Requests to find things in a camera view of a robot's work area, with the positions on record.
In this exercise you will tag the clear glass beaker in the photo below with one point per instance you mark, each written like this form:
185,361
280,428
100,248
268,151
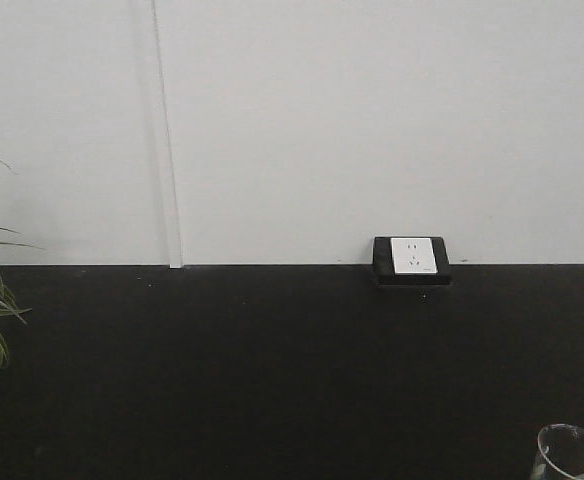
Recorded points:
559,454

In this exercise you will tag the black socket mounting box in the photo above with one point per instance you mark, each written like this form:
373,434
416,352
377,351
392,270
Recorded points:
382,266

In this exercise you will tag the white wall power socket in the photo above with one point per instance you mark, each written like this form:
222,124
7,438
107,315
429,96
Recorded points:
413,255

